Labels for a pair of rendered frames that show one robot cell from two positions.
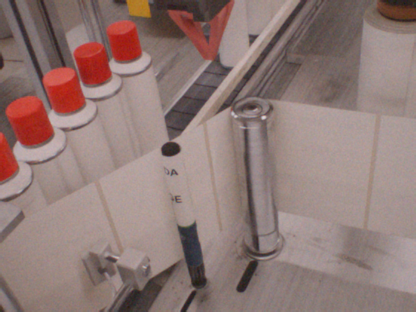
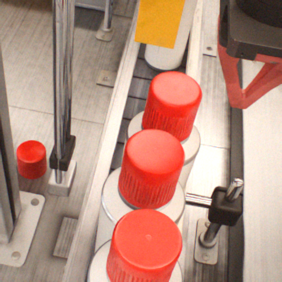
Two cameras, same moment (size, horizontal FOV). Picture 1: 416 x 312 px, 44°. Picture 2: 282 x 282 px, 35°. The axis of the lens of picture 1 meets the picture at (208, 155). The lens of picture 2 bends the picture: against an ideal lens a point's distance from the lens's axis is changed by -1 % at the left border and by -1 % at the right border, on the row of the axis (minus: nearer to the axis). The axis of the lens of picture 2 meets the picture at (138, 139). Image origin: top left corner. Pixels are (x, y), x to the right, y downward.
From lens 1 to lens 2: 0.42 m
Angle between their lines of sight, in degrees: 24
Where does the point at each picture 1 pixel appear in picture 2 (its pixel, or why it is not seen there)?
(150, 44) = (16, 17)
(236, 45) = (178, 45)
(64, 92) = (167, 274)
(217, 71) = (146, 75)
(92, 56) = (176, 171)
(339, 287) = not seen: outside the picture
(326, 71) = not seen: hidden behind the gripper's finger
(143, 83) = (188, 171)
